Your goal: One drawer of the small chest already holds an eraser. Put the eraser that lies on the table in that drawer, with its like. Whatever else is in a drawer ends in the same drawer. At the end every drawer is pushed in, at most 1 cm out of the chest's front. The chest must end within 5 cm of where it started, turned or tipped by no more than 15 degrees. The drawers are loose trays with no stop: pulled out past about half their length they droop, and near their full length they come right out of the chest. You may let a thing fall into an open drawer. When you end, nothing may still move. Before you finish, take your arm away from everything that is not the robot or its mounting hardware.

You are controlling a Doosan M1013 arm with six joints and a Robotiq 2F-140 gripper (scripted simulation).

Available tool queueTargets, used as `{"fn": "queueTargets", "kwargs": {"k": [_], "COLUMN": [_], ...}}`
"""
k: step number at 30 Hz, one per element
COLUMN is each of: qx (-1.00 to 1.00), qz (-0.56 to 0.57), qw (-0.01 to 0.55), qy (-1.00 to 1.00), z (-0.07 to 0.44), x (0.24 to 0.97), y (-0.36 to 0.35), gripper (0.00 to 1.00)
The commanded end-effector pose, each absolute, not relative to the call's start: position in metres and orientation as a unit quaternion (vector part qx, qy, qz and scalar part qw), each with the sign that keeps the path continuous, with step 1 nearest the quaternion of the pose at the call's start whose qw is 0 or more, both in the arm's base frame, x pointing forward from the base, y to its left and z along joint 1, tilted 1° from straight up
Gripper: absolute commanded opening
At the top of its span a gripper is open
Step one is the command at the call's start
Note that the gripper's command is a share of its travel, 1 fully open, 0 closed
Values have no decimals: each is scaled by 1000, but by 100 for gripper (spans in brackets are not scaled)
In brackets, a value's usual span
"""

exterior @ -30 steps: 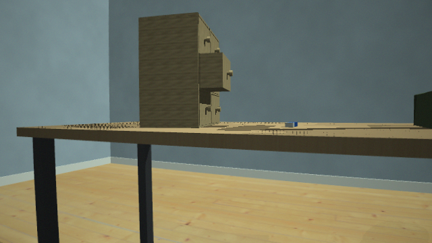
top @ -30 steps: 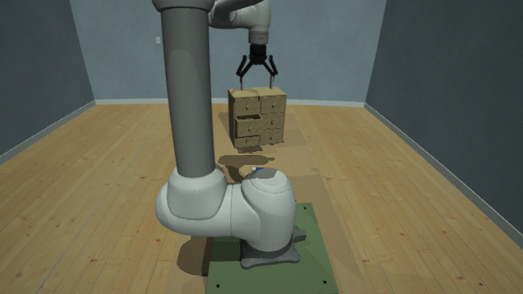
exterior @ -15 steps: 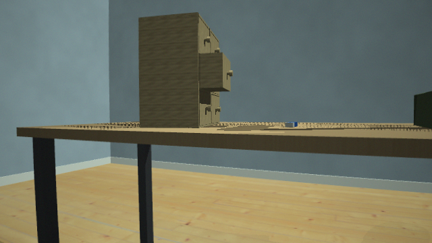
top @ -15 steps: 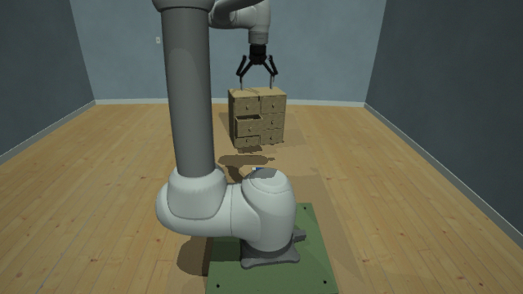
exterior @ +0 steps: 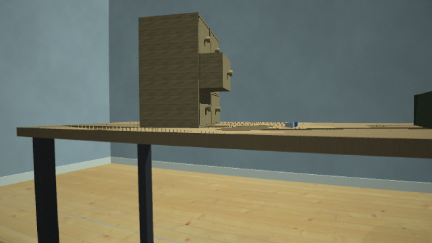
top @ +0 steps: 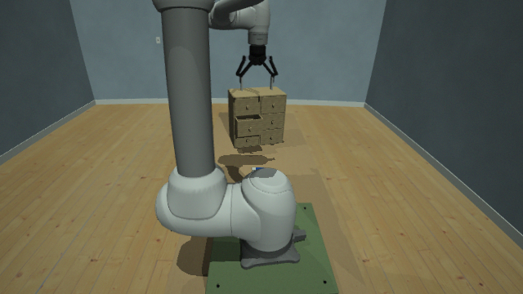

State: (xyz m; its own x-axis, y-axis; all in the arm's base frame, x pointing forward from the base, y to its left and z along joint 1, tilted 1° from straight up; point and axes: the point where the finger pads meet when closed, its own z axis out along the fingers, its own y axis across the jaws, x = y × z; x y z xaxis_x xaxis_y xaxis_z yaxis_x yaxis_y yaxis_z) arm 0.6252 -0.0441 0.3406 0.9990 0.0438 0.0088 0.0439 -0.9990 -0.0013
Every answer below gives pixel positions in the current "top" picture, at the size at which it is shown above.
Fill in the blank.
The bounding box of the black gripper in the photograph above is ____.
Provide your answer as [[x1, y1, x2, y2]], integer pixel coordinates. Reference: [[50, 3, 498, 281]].
[[236, 45, 278, 91]]

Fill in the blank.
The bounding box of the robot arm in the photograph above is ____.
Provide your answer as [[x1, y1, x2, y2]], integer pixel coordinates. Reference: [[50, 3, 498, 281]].
[[152, 0, 306, 270]]

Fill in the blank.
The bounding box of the dark brown wooden chest of drawers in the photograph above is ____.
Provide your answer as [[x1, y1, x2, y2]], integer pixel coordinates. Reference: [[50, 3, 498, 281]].
[[228, 87, 287, 147]]

